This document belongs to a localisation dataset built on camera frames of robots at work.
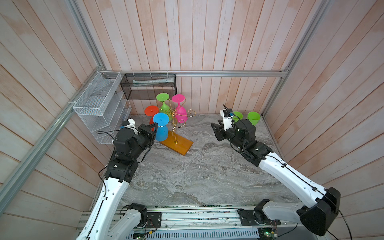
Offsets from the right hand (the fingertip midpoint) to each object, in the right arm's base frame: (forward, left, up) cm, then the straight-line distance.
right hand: (214, 122), depth 73 cm
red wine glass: (+6, +33, +2) cm, 34 cm away
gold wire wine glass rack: (+9, +27, -28) cm, 40 cm away
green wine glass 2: (+15, +28, -5) cm, 32 cm away
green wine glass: (+21, -30, -18) cm, 41 cm away
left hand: (-7, +26, +5) cm, 27 cm away
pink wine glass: (+14, +18, -8) cm, 24 cm away
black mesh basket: (+40, +44, -7) cm, 60 cm away
